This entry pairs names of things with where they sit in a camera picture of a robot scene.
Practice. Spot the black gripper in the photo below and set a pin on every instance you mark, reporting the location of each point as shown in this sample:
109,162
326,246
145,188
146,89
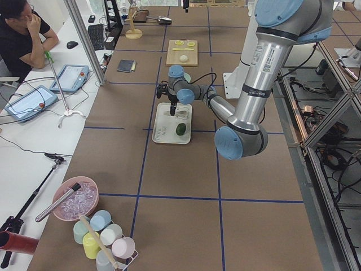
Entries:
172,98

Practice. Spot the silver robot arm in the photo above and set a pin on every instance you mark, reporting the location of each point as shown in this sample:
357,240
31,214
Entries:
281,25

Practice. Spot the light green bowl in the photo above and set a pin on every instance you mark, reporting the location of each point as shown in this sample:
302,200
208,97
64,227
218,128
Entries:
187,77

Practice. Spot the steel tube in bowl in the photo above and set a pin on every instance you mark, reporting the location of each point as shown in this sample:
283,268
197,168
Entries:
58,202

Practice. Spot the pink bowl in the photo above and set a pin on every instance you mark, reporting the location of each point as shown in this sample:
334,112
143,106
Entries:
81,202

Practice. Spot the green avocado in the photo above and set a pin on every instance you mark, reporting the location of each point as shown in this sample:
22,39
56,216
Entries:
181,129

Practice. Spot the white bear tray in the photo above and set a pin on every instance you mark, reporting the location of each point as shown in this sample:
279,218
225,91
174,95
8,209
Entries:
165,125

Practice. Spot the bamboo cutting board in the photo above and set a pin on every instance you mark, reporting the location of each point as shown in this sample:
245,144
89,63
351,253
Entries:
173,56

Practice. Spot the yellow plastic knife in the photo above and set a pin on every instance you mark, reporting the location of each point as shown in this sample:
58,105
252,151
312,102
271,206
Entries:
182,49

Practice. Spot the grey and yellow cloth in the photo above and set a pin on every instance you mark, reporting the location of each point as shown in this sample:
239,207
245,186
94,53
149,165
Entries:
126,66

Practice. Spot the wooden mug tree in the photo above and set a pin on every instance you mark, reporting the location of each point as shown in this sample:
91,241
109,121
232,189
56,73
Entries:
135,12

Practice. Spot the steel scoop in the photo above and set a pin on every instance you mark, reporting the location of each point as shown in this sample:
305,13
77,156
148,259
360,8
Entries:
161,20

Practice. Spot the far teach pendant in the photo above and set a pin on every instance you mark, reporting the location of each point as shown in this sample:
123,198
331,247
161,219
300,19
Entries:
72,77

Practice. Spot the teach pendant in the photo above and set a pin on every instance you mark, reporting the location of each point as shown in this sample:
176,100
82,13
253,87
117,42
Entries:
72,77
31,104

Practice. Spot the black keyboard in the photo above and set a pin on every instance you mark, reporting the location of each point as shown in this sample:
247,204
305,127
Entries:
96,34

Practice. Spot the black computer mouse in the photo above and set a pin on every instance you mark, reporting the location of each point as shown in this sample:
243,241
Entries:
71,44

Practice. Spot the near teach pendant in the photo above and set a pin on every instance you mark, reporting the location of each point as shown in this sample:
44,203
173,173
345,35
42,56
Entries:
31,104

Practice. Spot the seated person in black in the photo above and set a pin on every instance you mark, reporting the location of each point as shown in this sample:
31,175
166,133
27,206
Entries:
25,37

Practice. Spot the black tripod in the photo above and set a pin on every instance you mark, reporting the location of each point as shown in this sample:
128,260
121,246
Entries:
13,224

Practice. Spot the red bottle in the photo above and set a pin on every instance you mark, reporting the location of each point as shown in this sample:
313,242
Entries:
18,243

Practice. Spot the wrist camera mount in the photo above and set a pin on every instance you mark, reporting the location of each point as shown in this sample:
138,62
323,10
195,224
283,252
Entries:
162,89

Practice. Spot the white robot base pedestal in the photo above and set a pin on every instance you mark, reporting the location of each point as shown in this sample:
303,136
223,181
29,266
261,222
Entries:
234,81

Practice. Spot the aluminium frame post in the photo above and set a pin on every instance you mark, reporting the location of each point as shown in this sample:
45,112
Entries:
77,19

